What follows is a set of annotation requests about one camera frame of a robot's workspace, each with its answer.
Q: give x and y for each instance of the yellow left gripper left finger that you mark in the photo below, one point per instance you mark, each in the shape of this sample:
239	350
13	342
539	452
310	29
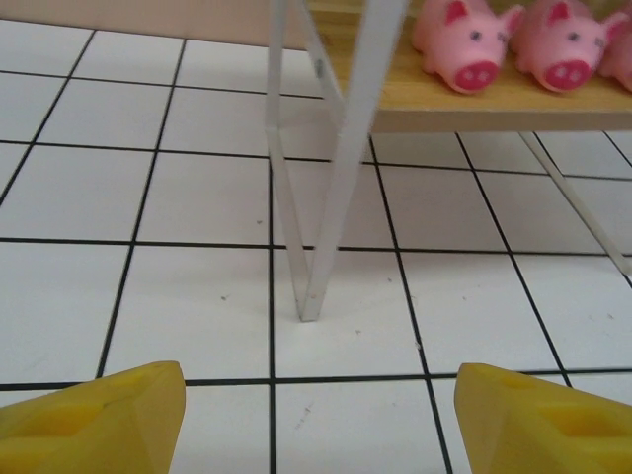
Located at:
99	424

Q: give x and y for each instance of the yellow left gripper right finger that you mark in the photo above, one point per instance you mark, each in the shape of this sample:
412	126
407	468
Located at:
533	429

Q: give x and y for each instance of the wooden shelf white metal frame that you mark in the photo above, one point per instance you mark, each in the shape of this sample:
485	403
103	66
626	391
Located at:
444	106

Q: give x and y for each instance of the pink plastic toy pig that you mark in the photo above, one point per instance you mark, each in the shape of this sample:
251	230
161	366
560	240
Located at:
619	64
563	49
464	49

